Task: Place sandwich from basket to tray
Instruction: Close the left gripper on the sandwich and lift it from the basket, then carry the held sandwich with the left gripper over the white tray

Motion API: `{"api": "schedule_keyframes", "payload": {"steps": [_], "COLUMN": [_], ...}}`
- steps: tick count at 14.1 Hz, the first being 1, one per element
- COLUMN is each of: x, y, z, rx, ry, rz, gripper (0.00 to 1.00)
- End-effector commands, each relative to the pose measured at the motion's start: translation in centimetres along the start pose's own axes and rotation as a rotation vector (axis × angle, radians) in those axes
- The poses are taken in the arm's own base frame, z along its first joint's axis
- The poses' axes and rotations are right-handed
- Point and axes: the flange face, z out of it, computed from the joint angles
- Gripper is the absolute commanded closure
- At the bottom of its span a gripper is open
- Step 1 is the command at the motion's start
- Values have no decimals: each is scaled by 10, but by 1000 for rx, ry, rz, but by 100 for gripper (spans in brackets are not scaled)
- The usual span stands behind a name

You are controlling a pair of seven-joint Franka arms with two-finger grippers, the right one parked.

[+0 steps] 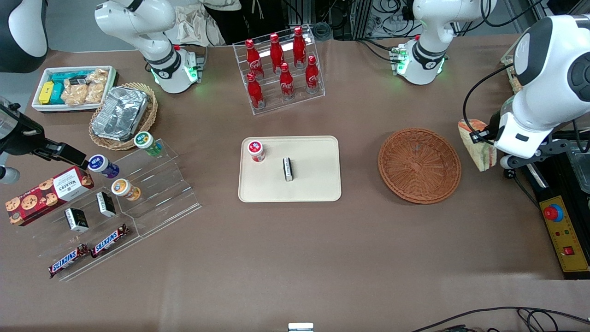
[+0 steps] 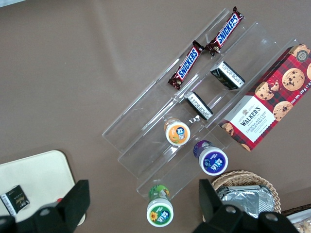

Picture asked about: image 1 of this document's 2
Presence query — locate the green lid jar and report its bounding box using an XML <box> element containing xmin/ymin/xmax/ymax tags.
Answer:
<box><xmin>134</xmin><ymin>131</ymin><xmax>163</xmax><ymax>156</ymax></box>

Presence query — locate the red cola bottle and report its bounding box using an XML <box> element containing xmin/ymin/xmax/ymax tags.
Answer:
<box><xmin>294</xmin><ymin>26</ymin><xmax>307</xmax><ymax>65</ymax></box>
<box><xmin>270</xmin><ymin>33</ymin><xmax>285</xmax><ymax>72</ymax></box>
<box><xmin>279</xmin><ymin>63</ymin><xmax>295</xmax><ymax>100</ymax></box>
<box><xmin>245</xmin><ymin>39</ymin><xmax>264</xmax><ymax>79</ymax></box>
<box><xmin>305</xmin><ymin>56</ymin><xmax>320</xmax><ymax>94</ymax></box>
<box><xmin>247</xmin><ymin>73</ymin><xmax>264</xmax><ymax>109</ymax></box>

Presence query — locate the triangle sandwich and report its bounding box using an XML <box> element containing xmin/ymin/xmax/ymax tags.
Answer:
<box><xmin>458</xmin><ymin>119</ymin><xmax>497</xmax><ymax>172</ymax></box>

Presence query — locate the person in dark trousers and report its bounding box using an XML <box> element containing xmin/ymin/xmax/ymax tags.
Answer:
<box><xmin>203</xmin><ymin>0</ymin><xmax>289</xmax><ymax>45</ymax></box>

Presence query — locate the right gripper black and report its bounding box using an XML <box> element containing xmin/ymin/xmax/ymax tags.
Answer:
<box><xmin>0</xmin><ymin>104</ymin><xmax>89</xmax><ymax>185</ymax></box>

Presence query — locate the clear cracker bag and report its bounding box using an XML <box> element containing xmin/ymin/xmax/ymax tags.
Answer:
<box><xmin>61</xmin><ymin>79</ymin><xmax>89</xmax><ymax>106</ymax></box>
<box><xmin>85</xmin><ymin>69</ymin><xmax>109</xmax><ymax>104</ymax></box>

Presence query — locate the round brown wicker basket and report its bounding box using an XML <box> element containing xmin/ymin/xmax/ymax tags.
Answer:
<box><xmin>378</xmin><ymin>128</ymin><xmax>461</xmax><ymax>204</ymax></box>

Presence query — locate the red Walkers cookie box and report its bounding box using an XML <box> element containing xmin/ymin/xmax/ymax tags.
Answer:
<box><xmin>6</xmin><ymin>166</ymin><xmax>94</xmax><ymax>226</ymax></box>

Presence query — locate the teal small box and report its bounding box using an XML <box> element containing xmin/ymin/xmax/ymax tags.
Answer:
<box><xmin>48</xmin><ymin>83</ymin><xmax>66</xmax><ymax>105</ymax></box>

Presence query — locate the tan wicker basket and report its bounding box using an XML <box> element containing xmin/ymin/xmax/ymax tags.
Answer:
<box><xmin>89</xmin><ymin>83</ymin><xmax>158</xmax><ymax>151</ymax></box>

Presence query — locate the black power cable with plug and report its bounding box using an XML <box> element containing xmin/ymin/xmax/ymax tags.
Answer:
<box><xmin>503</xmin><ymin>168</ymin><xmax>540</xmax><ymax>208</ymax></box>

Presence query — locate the foil container in machine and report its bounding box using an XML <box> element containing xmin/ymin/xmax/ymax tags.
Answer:
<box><xmin>568</xmin><ymin>152</ymin><xmax>590</xmax><ymax>194</ymax></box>

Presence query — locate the teal long box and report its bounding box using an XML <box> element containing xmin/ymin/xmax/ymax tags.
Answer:
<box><xmin>51</xmin><ymin>71</ymin><xmax>90</xmax><ymax>84</ymax></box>

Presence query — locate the clear acrylic stepped display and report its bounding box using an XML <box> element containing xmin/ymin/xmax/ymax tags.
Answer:
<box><xmin>37</xmin><ymin>138</ymin><xmax>202</xmax><ymax>282</ymax></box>

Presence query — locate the large foil container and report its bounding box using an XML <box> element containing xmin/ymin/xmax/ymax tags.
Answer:
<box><xmin>92</xmin><ymin>86</ymin><xmax>149</xmax><ymax>142</ymax></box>

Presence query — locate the white crumpled cloth bag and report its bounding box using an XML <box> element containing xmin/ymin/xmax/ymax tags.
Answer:
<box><xmin>175</xmin><ymin>5</ymin><xmax>226</xmax><ymax>47</ymax></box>

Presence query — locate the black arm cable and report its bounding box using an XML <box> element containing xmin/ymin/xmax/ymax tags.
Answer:
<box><xmin>463</xmin><ymin>65</ymin><xmax>514</xmax><ymax>135</ymax></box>

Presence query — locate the blue lid purple jar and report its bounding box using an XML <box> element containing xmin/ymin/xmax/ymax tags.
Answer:
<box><xmin>88</xmin><ymin>154</ymin><xmax>120</xmax><ymax>179</ymax></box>

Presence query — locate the white plastic snack bin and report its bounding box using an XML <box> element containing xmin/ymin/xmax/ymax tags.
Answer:
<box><xmin>31</xmin><ymin>66</ymin><xmax>118</xmax><ymax>113</ymax></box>

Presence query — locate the silver sealer handle bar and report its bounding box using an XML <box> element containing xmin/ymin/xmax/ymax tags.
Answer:
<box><xmin>523</xmin><ymin>162</ymin><xmax>549</xmax><ymax>190</ymax></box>

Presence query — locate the cream plastic tray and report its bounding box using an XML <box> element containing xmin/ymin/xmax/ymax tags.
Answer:
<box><xmin>238</xmin><ymin>136</ymin><xmax>342</xmax><ymax>203</ymax></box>

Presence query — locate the red lid white jar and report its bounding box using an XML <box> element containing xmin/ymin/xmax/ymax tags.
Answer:
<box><xmin>248</xmin><ymin>140</ymin><xmax>266</xmax><ymax>163</ymax></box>

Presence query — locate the black floor cable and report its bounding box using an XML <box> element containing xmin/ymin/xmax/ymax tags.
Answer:
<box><xmin>410</xmin><ymin>307</ymin><xmax>590</xmax><ymax>332</ymax></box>

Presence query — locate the clear acrylic bottle rack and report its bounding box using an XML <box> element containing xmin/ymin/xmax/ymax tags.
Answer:
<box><xmin>233</xmin><ymin>25</ymin><xmax>325</xmax><ymax>116</ymax></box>

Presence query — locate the Snickers chocolate bar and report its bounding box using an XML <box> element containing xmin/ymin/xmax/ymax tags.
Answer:
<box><xmin>48</xmin><ymin>244</ymin><xmax>89</xmax><ymax>279</ymax></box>
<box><xmin>90</xmin><ymin>224</ymin><xmax>130</xmax><ymax>258</ymax></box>

